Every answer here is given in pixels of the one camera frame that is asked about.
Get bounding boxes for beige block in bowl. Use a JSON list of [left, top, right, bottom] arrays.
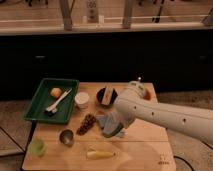
[[102, 86, 113, 105]]

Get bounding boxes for brown textured piece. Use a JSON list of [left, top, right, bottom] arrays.
[[76, 114, 97, 135]]

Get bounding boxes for black bowl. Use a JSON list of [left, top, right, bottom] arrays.
[[96, 86, 118, 107]]

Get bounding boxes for blue folded cloth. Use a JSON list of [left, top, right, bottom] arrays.
[[97, 112, 125, 138]]

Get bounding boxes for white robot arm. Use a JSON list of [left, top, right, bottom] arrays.
[[114, 81, 213, 144]]

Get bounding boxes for orange fruit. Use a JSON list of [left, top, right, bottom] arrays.
[[50, 87, 62, 99]]

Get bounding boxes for green plastic tray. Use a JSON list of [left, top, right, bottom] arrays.
[[24, 78, 79, 124]]

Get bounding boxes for black cable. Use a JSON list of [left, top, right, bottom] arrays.
[[173, 155, 195, 171]]

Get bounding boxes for green plastic cup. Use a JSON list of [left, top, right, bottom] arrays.
[[28, 139, 45, 157]]

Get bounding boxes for small metal cup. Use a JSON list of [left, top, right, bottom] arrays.
[[59, 129, 74, 147]]

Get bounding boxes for orange bowl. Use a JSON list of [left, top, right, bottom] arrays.
[[143, 88, 151, 101]]

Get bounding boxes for white round container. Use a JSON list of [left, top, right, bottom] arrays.
[[75, 92, 90, 109]]

